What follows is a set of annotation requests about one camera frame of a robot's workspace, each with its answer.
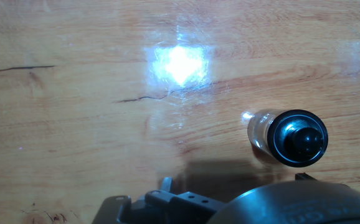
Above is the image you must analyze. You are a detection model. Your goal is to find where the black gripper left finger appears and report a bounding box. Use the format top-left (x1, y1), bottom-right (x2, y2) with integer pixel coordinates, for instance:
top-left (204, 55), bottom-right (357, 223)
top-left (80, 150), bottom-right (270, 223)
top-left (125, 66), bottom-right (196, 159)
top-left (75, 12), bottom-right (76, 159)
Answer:
top-left (92, 176), bottom-right (227, 224)

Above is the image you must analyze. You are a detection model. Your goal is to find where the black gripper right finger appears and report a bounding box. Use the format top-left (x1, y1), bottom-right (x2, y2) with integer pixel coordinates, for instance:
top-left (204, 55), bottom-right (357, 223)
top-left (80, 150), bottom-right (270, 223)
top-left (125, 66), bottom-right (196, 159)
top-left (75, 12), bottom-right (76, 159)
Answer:
top-left (294, 172), bottom-right (318, 182)

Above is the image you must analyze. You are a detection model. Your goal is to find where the clear glass jar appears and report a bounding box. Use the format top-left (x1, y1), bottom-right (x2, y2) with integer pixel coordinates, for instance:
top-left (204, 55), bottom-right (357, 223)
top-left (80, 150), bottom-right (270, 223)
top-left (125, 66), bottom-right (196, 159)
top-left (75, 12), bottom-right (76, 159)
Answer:
top-left (247, 109), bottom-right (281, 156)

